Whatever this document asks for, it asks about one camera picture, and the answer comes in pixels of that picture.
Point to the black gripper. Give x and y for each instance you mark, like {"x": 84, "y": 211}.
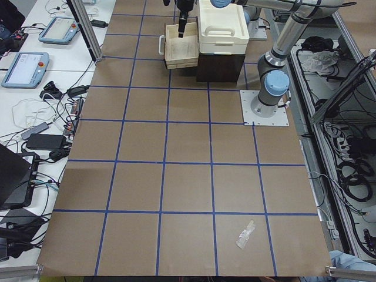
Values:
{"x": 185, "y": 5}

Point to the black power adapter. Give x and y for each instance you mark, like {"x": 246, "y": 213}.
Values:
{"x": 99, "y": 23}

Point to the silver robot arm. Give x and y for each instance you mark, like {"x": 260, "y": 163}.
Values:
{"x": 251, "y": 13}
{"x": 301, "y": 14}

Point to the clear plastic piece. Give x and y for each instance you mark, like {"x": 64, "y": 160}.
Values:
{"x": 245, "y": 234}

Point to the dark brown drawer cabinet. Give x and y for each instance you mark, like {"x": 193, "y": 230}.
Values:
{"x": 219, "y": 68}

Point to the aluminium frame post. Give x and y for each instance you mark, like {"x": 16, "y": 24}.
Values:
{"x": 82, "y": 19}

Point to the blue teach pendant near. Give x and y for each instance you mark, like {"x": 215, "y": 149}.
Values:
{"x": 26, "y": 70}

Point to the blue teach pendant far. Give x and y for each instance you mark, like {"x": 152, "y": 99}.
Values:
{"x": 60, "y": 30}

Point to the white crumpled cloth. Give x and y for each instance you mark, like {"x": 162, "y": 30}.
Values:
{"x": 321, "y": 63}

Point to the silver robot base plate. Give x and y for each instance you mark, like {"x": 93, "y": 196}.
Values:
{"x": 257, "y": 114}

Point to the white plastic tray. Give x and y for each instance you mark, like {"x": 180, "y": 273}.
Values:
{"x": 222, "y": 30}

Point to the blue teach pendant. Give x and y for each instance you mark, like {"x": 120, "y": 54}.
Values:
{"x": 26, "y": 70}
{"x": 60, "y": 30}

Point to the black power brick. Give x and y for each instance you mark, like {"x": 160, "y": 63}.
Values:
{"x": 45, "y": 142}

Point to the black laptop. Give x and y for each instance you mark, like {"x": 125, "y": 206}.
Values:
{"x": 18, "y": 173}

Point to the wooden drawer white handle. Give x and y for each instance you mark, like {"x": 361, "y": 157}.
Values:
{"x": 179, "y": 52}

